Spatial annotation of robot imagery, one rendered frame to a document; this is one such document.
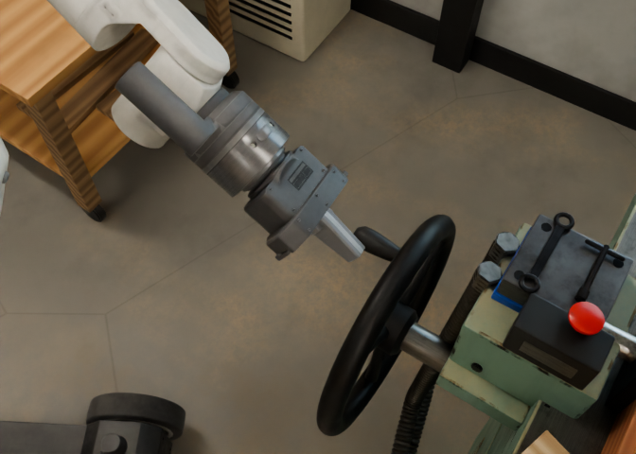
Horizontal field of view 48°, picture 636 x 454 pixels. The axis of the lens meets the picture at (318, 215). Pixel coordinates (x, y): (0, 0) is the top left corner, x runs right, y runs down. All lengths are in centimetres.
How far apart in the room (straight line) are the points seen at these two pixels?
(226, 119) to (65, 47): 94
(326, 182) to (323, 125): 132
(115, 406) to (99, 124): 75
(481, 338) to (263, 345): 107
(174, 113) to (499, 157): 147
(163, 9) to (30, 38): 95
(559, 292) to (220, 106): 36
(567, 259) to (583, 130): 149
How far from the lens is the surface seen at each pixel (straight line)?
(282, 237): 70
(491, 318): 70
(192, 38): 70
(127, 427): 147
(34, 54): 161
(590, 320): 65
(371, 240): 75
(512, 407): 77
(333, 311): 174
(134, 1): 71
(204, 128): 68
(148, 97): 68
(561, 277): 69
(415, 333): 83
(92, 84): 198
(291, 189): 71
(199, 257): 183
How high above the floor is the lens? 158
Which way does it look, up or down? 58 degrees down
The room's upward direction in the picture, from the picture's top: straight up
